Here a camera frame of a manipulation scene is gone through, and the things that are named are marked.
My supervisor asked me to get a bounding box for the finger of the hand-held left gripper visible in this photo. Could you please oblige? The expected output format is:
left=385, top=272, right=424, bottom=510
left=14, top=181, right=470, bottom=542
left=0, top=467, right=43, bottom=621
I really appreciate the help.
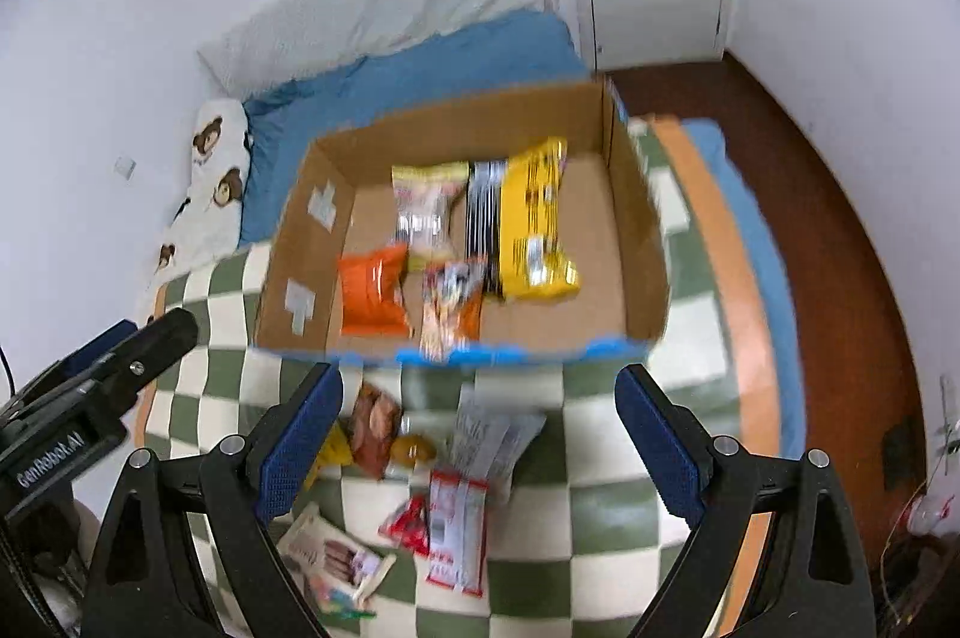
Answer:
left=58, top=319, right=140, bottom=378
left=75, top=306, right=200, bottom=412

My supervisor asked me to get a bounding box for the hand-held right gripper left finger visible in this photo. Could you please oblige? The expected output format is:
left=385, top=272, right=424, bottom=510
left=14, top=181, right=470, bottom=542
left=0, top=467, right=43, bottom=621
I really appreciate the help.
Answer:
left=79, top=362, right=346, bottom=638

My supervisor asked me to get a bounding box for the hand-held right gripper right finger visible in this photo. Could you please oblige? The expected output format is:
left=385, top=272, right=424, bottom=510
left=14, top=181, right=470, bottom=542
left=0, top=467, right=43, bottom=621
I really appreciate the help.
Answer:
left=613, top=362, right=878, bottom=638

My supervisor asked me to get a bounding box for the small yellow snack packet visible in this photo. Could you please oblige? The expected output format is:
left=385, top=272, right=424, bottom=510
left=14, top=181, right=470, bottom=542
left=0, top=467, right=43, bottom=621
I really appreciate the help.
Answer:
left=304, top=420, right=353, bottom=493

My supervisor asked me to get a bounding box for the brown snack packet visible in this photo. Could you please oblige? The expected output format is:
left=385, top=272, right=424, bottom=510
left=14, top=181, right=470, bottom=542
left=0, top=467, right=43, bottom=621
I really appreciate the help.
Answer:
left=351, top=383, right=400, bottom=480

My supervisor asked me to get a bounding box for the cream packet with brown pictures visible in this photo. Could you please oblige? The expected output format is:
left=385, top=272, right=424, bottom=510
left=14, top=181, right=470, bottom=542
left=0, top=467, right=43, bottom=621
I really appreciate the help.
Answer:
left=276, top=501, right=396, bottom=605

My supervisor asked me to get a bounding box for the round pastry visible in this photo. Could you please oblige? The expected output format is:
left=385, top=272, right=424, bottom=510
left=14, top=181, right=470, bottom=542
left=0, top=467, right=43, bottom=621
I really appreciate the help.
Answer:
left=388, top=432, right=437, bottom=468

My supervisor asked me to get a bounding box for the small red snack packet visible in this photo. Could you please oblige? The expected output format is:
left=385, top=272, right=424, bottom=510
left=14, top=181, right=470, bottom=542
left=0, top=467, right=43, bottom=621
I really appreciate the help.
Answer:
left=377, top=495, right=432, bottom=558

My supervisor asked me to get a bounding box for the colourful small snack packet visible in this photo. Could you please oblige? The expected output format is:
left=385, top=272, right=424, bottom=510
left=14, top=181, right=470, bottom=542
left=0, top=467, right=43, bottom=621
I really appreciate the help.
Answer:
left=311, top=574, right=377, bottom=622

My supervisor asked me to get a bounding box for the cardboard box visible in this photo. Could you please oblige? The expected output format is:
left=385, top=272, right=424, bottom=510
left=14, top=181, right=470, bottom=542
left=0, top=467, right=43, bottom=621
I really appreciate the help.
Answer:
left=251, top=75, right=672, bottom=369

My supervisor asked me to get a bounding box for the white clear snack packet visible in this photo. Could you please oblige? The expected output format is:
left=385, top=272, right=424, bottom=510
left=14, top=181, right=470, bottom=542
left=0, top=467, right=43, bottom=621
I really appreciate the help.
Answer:
left=448, top=387, right=547, bottom=500

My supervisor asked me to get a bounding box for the red and white snack packet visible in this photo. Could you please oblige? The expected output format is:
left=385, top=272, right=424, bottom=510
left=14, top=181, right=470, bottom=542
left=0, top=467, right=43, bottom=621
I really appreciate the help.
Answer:
left=426, top=469, right=490, bottom=598

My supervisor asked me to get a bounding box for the green checkered blanket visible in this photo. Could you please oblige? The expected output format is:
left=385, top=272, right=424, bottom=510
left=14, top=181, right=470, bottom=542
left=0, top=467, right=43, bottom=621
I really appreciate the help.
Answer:
left=135, top=113, right=788, bottom=638

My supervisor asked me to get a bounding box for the bear print pillow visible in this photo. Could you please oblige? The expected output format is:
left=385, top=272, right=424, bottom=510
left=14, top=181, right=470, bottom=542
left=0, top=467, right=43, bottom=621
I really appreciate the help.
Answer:
left=139, top=98, right=252, bottom=316

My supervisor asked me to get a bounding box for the large yellow snack packet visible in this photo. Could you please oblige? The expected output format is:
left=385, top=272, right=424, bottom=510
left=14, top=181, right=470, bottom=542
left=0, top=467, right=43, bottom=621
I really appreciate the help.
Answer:
left=499, top=137, right=583, bottom=303

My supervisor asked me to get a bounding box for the cream snack packet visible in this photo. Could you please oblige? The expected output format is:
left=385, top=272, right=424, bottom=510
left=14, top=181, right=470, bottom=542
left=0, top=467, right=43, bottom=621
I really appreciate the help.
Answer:
left=391, top=160, right=470, bottom=260

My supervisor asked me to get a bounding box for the black striped snack packet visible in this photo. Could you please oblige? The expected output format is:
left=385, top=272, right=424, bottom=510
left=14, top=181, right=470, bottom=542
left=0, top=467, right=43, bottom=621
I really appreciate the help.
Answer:
left=465, top=158, right=512, bottom=298

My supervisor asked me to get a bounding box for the white quilted pillow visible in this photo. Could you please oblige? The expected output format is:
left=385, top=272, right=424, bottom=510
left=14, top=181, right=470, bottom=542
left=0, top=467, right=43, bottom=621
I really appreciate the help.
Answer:
left=196, top=0, right=560, bottom=99

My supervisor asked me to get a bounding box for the white wall socket panel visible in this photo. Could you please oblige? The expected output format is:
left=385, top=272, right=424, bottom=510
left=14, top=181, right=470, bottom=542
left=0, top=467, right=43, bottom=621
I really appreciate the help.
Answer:
left=937, top=374, right=960, bottom=459

